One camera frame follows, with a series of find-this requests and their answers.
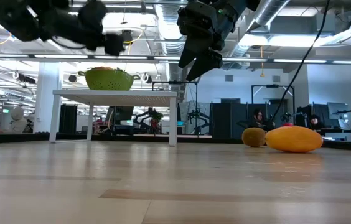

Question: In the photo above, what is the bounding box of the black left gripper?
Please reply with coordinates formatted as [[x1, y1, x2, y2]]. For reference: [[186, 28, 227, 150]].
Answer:
[[43, 12, 126, 57]]

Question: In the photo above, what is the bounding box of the black metal table frame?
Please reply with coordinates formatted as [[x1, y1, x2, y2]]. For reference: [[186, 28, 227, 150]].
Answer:
[[0, 133, 213, 144]]

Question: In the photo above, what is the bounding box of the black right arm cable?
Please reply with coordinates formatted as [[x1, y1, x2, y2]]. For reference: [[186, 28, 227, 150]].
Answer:
[[268, 0, 331, 125]]

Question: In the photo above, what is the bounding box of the yellow orange toy mango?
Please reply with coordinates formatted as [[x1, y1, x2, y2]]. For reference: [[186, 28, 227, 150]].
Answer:
[[264, 125, 324, 154]]

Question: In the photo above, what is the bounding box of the person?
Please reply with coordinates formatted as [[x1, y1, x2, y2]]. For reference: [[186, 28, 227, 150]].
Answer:
[[251, 108, 276, 131], [9, 106, 29, 134], [307, 114, 326, 130]]

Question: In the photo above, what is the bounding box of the background computer monitor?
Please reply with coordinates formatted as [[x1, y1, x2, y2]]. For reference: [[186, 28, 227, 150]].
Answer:
[[327, 101, 350, 121]]

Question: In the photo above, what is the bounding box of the white square pillar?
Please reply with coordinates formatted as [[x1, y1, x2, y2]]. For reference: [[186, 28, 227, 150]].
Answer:
[[34, 62, 61, 134]]

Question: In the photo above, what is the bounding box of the green colander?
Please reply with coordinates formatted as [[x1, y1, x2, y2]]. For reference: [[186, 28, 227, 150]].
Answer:
[[78, 68, 141, 91]]

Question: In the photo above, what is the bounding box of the long ceiling light rail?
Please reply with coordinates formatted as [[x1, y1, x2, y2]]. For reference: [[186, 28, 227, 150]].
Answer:
[[0, 52, 351, 67]]

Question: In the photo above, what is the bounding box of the black background rig frame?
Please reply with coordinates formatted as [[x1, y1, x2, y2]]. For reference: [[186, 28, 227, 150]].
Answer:
[[151, 80, 199, 135], [251, 84, 296, 125]]

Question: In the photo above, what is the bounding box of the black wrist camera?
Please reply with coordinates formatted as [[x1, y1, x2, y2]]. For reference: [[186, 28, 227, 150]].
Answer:
[[77, 0, 108, 30], [177, 1, 219, 40]]

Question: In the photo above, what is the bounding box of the dark background monitor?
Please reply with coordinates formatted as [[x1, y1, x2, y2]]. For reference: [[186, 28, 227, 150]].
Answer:
[[106, 106, 135, 126]]

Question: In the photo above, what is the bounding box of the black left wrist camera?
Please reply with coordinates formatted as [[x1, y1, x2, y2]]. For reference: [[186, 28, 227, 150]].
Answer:
[[77, 0, 108, 30]]

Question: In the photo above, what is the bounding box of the black partition panel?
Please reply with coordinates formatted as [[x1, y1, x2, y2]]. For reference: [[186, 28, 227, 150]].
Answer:
[[211, 98, 288, 141]]

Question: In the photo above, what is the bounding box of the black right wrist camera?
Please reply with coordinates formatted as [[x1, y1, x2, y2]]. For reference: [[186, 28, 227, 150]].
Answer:
[[177, 1, 219, 40]]

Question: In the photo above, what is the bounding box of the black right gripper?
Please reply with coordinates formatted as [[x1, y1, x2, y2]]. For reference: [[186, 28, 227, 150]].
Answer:
[[177, 0, 246, 82]]

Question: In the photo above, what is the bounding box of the tall black cabinet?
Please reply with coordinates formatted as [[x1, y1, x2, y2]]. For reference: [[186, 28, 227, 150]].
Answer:
[[58, 104, 78, 134]]

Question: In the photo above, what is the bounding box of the slanted silver ribbed duct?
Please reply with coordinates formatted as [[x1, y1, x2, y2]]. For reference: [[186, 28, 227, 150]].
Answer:
[[225, 0, 292, 60]]

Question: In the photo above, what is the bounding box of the white perforated shelf riser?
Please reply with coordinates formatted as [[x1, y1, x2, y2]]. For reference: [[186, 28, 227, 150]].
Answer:
[[49, 89, 179, 147]]

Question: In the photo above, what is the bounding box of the brown toy kiwi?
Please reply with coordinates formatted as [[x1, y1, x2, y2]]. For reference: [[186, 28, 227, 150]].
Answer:
[[241, 127, 268, 148]]

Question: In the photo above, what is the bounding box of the large silver ribbed duct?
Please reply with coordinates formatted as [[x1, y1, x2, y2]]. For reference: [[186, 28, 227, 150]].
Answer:
[[155, 0, 192, 82]]

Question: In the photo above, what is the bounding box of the yellow hanging cord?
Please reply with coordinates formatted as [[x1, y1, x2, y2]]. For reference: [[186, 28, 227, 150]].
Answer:
[[259, 46, 265, 78]]

